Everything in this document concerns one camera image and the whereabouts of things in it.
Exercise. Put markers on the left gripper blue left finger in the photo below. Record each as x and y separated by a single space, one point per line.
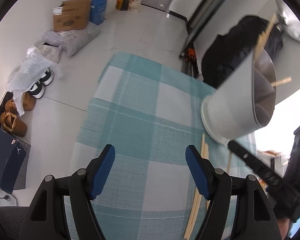
46 217

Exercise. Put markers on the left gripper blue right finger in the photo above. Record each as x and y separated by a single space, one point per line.
254 218

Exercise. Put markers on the wooden chopstick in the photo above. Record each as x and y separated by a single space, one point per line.
205 154
229 162
194 209

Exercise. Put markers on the person's right hand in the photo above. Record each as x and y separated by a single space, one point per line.
284 227

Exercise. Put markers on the navy jordan shoe box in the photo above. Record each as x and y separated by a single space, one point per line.
12 155

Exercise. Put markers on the grey divided utensil holder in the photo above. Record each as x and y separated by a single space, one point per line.
243 103

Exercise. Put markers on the black white sneaker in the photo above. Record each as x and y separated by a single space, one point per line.
38 88

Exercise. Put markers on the teal checkered tablecloth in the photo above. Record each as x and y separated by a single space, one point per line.
150 114

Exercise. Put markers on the black backpack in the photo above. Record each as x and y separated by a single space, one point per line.
228 51

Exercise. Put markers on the white plastic bag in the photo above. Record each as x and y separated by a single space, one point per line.
30 71

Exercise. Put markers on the brown cardboard box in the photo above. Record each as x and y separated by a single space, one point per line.
71 15

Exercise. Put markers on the blue cardboard box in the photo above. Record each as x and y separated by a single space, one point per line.
97 11

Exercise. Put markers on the red yellow snack bag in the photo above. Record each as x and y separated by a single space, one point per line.
122 5

